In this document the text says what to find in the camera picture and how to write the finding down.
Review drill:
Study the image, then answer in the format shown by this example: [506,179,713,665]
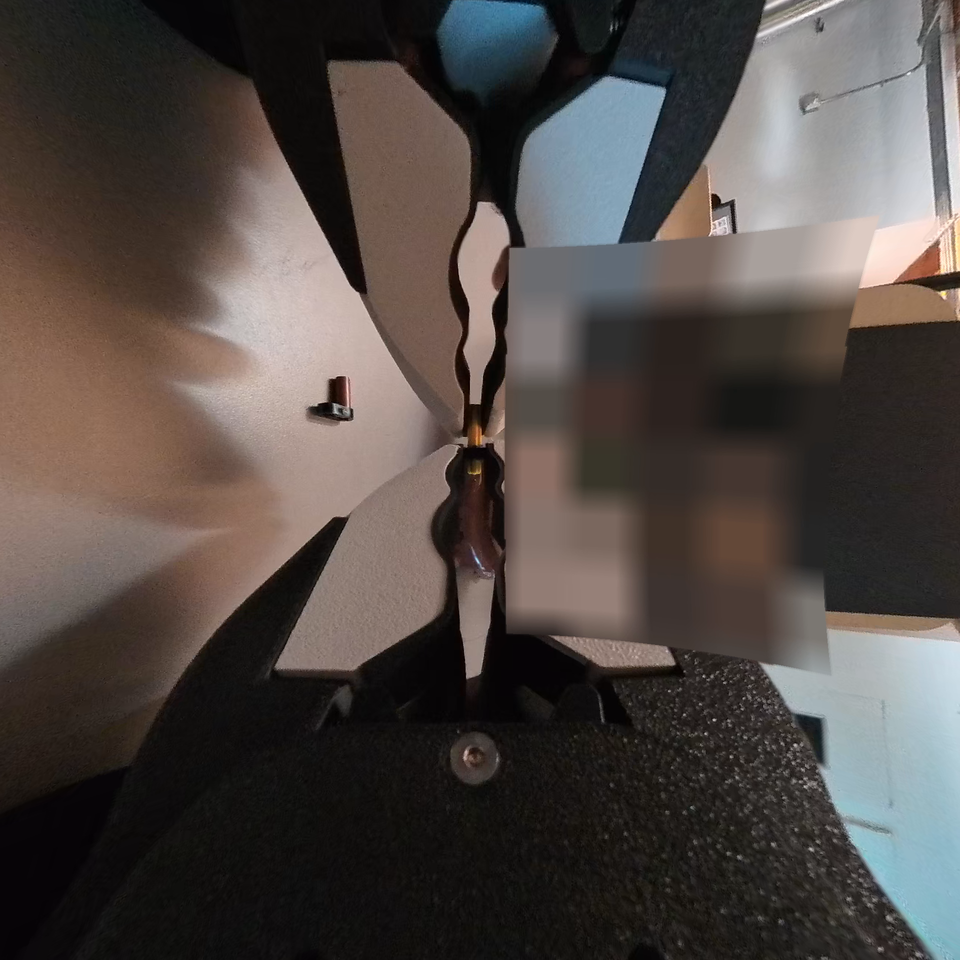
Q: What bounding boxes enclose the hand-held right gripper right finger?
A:
[480,446,680,684]

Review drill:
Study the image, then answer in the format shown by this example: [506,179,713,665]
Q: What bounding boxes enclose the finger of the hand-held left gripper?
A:
[328,60,481,440]
[480,75,672,444]

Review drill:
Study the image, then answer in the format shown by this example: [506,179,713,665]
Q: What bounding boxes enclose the black standing panel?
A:
[823,279,960,642]

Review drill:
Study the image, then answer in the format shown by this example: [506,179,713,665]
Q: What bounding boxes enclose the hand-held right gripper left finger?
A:
[273,442,462,684]

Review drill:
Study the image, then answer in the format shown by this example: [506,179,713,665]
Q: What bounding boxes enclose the brown lego stem piece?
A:
[448,471,505,580]

